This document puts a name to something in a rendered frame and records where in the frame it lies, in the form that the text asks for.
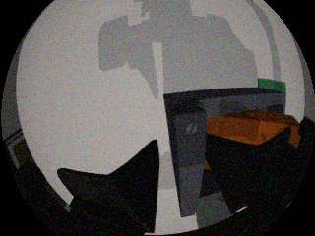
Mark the orange l-shaped part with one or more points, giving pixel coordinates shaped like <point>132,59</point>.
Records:
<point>253,126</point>

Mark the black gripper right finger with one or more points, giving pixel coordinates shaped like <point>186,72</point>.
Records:
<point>238,167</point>

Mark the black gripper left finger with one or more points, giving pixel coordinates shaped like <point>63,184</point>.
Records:
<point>133,186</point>

